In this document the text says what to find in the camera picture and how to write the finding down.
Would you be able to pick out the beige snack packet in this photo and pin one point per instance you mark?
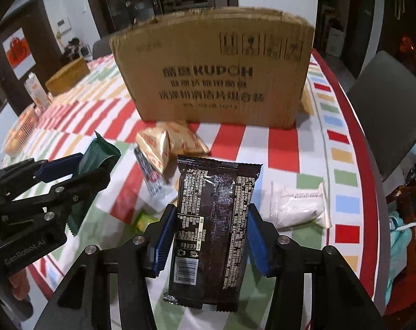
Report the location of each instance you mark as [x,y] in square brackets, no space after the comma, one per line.
[189,137]
[153,147]

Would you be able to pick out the yellow-green snack packet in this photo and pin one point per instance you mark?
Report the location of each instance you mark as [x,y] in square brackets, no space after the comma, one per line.
[144,221]

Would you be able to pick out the grey dining chair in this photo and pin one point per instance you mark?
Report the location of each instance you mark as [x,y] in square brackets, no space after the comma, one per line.
[103,46]
[386,110]

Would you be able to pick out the dark wooden cabinet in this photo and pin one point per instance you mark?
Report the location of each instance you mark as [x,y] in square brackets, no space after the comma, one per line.
[376,13]

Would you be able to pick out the plush toys on stool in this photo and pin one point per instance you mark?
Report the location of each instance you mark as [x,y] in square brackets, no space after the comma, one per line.
[76,51]

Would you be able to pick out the grey packet with red label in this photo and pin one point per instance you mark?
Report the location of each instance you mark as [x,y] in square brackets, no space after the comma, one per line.
[149,172]

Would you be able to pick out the brown cardboard box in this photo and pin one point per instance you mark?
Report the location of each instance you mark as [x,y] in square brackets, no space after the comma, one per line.
[208,86]

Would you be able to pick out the sliding glass door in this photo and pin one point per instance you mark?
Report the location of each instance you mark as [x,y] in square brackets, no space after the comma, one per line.
[132,0]

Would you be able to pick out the white wall intercom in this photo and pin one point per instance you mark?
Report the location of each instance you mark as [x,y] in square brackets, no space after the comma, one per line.
[63,24]

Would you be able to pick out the woven wicker box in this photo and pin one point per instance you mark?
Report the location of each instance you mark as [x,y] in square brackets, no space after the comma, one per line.
[67,77]

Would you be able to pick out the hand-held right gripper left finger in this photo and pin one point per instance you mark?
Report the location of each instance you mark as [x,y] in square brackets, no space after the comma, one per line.
[161,244]

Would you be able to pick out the basket of oranges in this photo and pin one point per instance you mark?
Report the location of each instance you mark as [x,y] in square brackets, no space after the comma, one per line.
[22,129]

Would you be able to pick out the white snack packet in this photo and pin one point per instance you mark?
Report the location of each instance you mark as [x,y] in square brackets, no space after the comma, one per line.
[297,206]

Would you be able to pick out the red foil balloons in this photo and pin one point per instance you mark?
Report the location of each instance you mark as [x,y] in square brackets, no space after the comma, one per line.
[415,55]

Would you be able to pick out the orange juice carton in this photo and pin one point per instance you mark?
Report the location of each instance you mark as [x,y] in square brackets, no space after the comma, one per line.
[36,89]

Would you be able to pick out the teal cloth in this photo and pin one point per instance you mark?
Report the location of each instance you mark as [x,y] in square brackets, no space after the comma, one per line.
[400,247]

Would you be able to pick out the person's left hand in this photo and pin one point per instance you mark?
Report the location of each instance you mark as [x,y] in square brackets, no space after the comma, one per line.
[20,284]

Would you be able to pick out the dark brown snack packet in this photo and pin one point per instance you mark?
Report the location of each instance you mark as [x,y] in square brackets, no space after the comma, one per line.
[208,213]

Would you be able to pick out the dark wooden door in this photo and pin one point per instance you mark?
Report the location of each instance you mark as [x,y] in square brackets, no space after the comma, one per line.
[39,62]

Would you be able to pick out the dark green snack packet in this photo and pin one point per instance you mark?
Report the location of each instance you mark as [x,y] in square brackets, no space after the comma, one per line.
[98,154]

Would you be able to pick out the red and white door poster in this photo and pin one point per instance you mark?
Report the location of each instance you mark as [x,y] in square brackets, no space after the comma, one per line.
[18,53]

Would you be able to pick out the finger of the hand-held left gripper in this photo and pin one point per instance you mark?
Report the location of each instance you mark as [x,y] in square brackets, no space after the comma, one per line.
[74,192]
[57,168]

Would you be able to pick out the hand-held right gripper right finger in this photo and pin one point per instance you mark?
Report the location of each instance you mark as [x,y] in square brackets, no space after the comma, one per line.
[259,244]

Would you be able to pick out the white box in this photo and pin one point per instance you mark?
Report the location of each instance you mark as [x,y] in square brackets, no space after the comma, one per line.
[335,41]

